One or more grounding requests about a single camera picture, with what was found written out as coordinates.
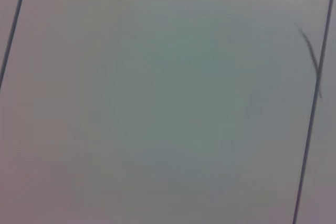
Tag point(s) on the thin dark strand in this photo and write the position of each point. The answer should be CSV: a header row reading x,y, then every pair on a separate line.
x,y
311,52

